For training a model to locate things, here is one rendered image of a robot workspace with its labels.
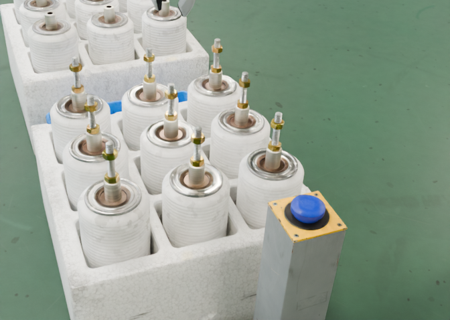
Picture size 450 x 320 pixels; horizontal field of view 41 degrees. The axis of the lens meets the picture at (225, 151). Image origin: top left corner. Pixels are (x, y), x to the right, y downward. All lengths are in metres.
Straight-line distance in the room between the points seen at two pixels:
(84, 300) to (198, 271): 0.16
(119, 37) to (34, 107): 0.22
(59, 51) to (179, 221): 0.53
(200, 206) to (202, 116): 0.27
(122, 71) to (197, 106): 0.27
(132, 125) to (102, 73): 0.26
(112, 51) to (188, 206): 0.54
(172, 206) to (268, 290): 0.17
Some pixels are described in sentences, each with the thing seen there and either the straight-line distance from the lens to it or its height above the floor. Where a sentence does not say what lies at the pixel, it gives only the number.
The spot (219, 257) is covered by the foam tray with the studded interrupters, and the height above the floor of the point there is 0.17.
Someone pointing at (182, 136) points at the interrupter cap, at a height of 0.25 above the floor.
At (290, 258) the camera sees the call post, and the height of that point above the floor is 0.29.
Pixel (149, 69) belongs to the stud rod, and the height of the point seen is 0.30.
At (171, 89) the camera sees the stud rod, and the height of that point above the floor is 0.33.
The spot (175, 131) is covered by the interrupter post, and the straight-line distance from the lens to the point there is 0.93.
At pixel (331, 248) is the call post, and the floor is 0.29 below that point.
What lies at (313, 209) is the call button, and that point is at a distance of 0.71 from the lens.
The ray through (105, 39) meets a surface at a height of 0.23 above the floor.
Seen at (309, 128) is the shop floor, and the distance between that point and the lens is 1.44.
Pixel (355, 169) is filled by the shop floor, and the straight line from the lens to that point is 1.34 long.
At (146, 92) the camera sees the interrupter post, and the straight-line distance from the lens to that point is 1.02.
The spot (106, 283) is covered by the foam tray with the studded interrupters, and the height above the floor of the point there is 0.17.
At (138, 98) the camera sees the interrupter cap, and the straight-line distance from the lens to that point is 1.03.
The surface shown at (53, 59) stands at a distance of 1.27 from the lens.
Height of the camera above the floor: 0.79
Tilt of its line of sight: 36 degrees down
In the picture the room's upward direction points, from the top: 4 degrees clockwise
